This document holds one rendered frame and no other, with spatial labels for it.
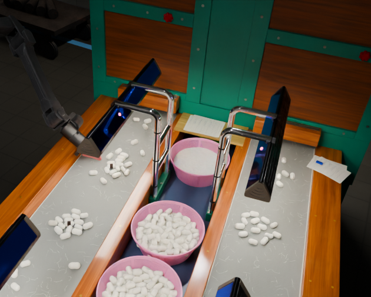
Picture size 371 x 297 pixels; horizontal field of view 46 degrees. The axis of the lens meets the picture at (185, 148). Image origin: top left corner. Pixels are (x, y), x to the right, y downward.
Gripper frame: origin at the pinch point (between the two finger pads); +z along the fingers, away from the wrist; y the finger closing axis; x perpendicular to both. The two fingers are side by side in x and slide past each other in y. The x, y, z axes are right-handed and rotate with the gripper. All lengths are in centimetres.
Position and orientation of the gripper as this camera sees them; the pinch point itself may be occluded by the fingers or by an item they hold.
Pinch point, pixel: (99, 158)
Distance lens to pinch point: 190.7
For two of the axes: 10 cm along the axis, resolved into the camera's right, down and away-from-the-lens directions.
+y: 2.7, -5.9, 7.6
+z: 6.9, 6.7, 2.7
